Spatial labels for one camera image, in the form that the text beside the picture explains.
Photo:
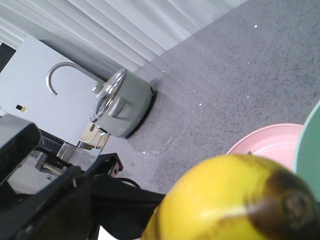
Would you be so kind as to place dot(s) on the pink plate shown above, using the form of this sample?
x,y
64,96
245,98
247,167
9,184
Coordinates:
x,y
277,142

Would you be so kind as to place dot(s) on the white curtain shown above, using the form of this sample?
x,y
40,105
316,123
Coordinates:
x,y
105,36

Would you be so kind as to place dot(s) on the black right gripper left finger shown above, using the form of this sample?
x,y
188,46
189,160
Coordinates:
x,y
18,139

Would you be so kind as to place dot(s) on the chrome curved faucet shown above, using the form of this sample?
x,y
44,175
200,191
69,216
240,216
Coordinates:
x,y
65,74

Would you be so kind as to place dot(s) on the white cabinet panel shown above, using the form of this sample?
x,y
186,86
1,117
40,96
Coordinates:
x,y
23,93

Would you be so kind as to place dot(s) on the grey pot with glass lid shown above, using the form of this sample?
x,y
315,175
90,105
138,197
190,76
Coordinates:
x,y
121,103

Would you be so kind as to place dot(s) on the yellow banana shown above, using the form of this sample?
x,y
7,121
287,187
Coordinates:
x,y
236,197

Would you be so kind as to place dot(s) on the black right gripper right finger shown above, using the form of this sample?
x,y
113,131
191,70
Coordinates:
x,y
77,203

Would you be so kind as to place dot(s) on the green bowl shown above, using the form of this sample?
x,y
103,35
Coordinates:
x,y
307,157

